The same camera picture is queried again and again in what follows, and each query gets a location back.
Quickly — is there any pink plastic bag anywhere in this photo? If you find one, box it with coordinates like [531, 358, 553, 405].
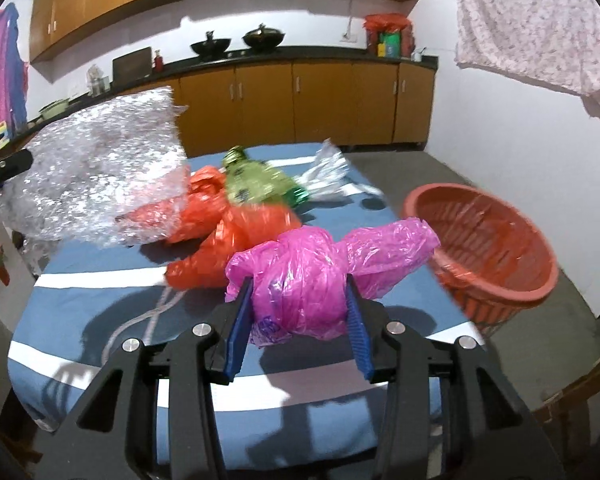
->
[225, 217, 441, 348]

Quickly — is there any wall socket with cable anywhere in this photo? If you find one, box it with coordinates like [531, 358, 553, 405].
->
[341, 7, 361, 43]

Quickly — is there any dark cutting board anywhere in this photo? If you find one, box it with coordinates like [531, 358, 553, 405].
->
[112, 46, 153, 81]

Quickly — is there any orange plastic bag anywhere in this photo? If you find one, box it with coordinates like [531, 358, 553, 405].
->
[165, 205, 303, 291]
[117, 165, 231, 247]

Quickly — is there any black wok with lid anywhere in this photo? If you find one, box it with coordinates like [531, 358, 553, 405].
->
[242, 23, 286, 51]

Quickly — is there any wooden base cabinet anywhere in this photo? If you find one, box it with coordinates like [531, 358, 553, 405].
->
[10, 57, 437, 161]

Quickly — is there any red plastic basket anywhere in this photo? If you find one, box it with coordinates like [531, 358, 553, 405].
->
[401, 184, 560, 338]

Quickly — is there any clear bubble wrap sheet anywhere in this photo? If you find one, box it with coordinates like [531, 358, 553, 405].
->
[0, 86, 192, 261]

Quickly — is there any red plastic bag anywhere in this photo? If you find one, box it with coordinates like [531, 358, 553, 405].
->
[363, 12, 416, 58]

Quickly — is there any blue white striped blanket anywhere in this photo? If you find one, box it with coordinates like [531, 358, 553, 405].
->
[7, 142, 486, 466]

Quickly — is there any pink floral hanging cloth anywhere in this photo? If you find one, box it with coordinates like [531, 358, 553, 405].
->
[452, 0, 600, 113]

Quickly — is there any pink and blue hanging cloth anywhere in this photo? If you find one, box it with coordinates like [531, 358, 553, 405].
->
[0, 2, 30, 146]

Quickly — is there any green bowl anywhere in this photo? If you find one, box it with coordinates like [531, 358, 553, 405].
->
[40, 98, 71, 121]

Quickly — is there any clear plastic bag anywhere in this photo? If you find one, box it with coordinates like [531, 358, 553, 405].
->
[295, 139, 382, 200]

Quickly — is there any green plastic bag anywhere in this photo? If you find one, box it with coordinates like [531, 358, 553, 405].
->
[222, 146, 308, 207]

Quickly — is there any glass jar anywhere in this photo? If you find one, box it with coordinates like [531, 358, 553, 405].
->
[87, 64, 111, 97]

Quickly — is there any black countertop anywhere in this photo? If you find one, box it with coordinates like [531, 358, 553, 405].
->
[27, 46, 439, 133]

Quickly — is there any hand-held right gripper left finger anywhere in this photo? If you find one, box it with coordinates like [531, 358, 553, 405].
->
[35, 277, 256, 480]

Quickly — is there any wooden stool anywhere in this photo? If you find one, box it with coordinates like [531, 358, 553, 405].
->
[532, 345, 600, 461]

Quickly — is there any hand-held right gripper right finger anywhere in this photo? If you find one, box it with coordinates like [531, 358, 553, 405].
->
[346, 276, 567, 480]

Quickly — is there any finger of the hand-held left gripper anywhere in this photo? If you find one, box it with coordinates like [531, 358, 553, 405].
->
[0, 147, 34, 196]

